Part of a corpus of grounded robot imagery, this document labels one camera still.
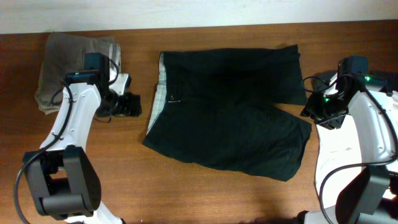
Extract folded grey shorts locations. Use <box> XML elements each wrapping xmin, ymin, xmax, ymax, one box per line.
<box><xmin>35</xmin><ymin>32</ymin><xmax>121</xmax><ymax>115</ymax></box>

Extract black shorts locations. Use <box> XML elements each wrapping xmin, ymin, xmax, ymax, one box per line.
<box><xmin>143</xmin><ymin>45</ymin><xmax>312</xmax><ymax>182</ymax></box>

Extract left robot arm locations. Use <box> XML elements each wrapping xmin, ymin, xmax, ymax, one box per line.
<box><xmin>13</xmin><ymin>53</ymin><xmax>142</xmax><ymax>223</ymax></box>

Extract dark garment pile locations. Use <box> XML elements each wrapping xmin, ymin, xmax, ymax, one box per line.
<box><xmin>312</xmin><ymin>70</ymin><xmax>397</xmax><ymax>94</ymax></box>

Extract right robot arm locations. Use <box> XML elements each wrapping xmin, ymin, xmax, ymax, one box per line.
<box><xmin>298</xmin><ymin>56</ymin><xmax>397</xmax><ymax>223</ymax></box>

